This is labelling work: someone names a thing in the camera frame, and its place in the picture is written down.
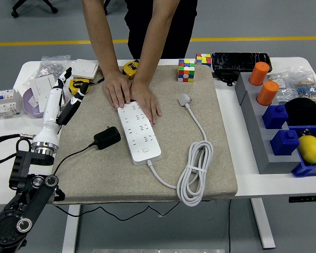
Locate person's right hand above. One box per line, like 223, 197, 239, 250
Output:
103, 71, 134, 109

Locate person's left hand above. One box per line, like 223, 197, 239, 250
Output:
130, 80, 162, 125

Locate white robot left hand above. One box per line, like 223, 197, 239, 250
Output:
32, 67, 91, 148

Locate white power strip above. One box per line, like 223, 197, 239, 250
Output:
117, 101, 162, 166

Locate thin black adapter cord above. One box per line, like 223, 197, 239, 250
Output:
52, 142, 181, 222

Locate black plug adapter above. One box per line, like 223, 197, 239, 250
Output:
93, 125, 122, 151

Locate purple plate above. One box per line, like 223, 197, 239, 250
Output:
22, 83, 69, 118

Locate white circuit breaker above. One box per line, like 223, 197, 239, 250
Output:
0, 89, 22, 119

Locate clear bag of metal screws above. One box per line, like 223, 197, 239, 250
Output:
22, 54, 76, 86

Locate large colourful puzzle cube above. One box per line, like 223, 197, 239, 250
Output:
177, 59, 196, 83

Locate grey-brown mat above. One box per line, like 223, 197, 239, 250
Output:
52, 64, 238, 206

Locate small colourful puzzle cube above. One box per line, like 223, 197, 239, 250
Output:
195, 53, 212, 67

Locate person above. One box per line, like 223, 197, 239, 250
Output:
104, 0, 198, 60

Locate black power adapter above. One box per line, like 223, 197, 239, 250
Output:
212, 70, 239, 87

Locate black wrapped tray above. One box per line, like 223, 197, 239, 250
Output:
211, 52, 273, 73

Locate black office chair base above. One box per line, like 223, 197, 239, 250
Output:
11, 0, 58, 18

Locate grey stepped block stand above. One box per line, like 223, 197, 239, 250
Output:
234, 72, 302, 174

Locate orange cylinder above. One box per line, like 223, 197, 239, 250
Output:
256, 80, 280, 106
249, 61, 270, 86

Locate white table leg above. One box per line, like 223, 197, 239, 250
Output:
250, 197, 277, 250
62, 205, 81, 253

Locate blue block with knob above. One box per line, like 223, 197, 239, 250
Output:
262, 104, 289, 130
269, 129, 300, 157

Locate clear bag of small parts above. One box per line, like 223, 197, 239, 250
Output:
267, 67, 297, 105

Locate black cloth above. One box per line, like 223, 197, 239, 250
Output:
283, 97, 316, 127

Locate clear bag of resistors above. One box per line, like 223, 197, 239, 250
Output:
289, 71, 316, 103

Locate yellow lemon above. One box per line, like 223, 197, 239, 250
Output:
297, 135, 316, 166

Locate blue plastic bin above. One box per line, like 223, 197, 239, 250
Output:
288, 125, 316, 178

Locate black desk control panel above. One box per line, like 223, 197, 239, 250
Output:
288, 195, 316, 203

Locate white double switch panel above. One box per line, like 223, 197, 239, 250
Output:
29, 74, 56, 103

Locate yellow tape measure with strap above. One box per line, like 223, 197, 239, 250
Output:
68, 77, 105, 96

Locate white wall switch on box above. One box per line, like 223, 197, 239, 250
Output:
70, 58, 100, 80

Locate white power cord with plug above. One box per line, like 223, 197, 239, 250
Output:
146, 93, 214, 207

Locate black hanging desk cable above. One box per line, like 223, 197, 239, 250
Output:
228, 199, 232, 253

